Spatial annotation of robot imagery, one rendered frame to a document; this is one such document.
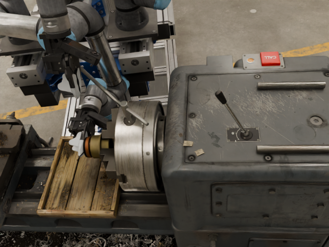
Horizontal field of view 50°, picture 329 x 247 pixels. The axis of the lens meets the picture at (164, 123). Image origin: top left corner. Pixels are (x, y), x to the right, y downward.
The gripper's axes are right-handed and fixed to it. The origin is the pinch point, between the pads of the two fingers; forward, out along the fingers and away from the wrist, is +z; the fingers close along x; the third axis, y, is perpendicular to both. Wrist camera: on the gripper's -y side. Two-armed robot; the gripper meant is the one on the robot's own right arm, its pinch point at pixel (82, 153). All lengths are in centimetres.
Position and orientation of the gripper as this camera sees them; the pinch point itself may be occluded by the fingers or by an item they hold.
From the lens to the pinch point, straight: 128.8
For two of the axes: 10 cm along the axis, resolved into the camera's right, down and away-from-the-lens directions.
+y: -9.9, 0.0, 1.6
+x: -1.2, -6.3, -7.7
